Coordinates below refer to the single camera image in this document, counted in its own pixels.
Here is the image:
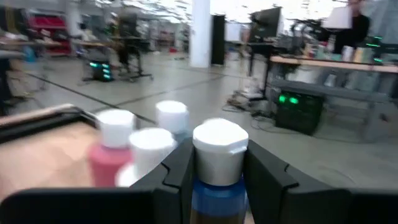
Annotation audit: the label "small blue paint bottle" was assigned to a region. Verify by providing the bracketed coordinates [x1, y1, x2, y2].
[188, 117, 250, 224]

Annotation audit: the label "red storage shelf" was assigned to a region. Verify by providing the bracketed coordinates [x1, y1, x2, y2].
[28, 14, 68, 57]

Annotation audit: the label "red paint bottle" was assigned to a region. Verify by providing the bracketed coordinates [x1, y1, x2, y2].
[86, 108, 137, 188]

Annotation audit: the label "wooden workbench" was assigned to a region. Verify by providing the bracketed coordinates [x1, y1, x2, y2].
[269, 54, 398, 144]

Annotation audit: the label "light blue black-labelled bottle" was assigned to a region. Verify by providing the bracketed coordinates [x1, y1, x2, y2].
[154, 100, 191, 144]

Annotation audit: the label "white building column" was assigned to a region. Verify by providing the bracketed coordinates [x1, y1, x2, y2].
[189, 0, 212, 69]

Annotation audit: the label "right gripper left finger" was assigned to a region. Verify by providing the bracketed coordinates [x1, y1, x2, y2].
[130, 138, 195, 224]

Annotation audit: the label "black device teal lights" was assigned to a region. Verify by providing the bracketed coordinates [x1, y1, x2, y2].
[88, 59, 114, 83]

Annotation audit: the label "person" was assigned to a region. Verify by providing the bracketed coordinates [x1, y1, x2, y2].
[323, 0, 371, 55]

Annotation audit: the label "black cabinet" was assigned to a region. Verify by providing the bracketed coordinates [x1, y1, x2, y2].
[211, 14, 226, 67]

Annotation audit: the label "black computer tower green lights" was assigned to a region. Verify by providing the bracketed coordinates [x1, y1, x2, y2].
[274, 89, 325, 137]

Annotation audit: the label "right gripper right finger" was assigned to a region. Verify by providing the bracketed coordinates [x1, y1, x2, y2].
[243, 139, 351, 224]

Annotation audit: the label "white paint bottle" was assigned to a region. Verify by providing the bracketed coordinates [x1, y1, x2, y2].
[114, 126, 177, 188]

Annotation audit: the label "black background monitor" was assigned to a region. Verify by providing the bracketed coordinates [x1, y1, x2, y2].
[248, 6, 283, 40]

